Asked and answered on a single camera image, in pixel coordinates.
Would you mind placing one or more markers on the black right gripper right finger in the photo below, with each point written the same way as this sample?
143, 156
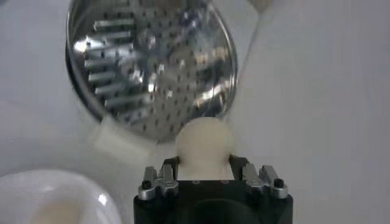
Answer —
259, 179

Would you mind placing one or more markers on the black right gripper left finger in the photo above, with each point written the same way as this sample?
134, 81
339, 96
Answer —
158, 182

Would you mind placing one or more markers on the white steamed baozi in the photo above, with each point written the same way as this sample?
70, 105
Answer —
204, 143

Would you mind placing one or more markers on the perforated steel steamer basket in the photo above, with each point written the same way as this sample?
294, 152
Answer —
152, 76

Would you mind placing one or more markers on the round white plate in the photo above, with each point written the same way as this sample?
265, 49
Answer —
45, 188

